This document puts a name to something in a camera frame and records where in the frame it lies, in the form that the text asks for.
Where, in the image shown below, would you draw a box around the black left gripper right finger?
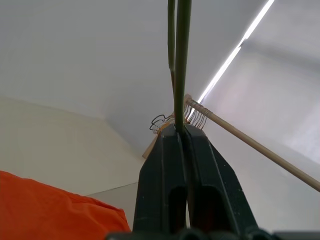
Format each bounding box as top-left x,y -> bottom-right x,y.
183,124 -> 260,230

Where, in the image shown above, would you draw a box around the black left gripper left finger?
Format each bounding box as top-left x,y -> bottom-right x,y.
131,123 -> 189,233

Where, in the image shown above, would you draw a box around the olive green wire hanger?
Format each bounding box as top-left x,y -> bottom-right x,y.
166,0 -> 194,133

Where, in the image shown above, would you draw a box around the orange shorts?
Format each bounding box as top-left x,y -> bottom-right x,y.
0,170 -> 132,240

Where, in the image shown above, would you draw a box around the bunch of hangers on rack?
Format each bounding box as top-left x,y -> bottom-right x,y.
154,116 -> 176,135

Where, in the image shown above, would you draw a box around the wooden rack rod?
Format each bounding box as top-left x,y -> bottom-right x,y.
186,96 -> 320,193

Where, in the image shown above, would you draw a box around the dark grey wire hanger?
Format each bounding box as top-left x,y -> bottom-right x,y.
149,114 -> 169,132

